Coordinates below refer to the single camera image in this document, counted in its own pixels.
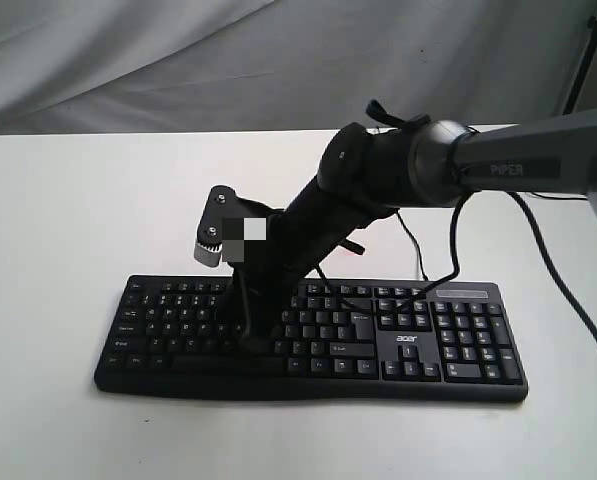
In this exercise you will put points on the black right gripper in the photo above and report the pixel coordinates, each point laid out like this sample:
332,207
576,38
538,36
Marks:
280,247

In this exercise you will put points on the black acer keyboard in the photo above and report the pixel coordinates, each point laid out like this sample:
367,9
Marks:
340,339

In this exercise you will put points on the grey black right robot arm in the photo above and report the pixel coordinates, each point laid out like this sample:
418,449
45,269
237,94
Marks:
364,177

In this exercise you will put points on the white backdrop cloth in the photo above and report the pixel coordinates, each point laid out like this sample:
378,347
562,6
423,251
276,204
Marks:
186,66

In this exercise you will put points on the black tripod stand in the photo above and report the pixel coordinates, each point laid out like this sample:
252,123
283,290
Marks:
583,67

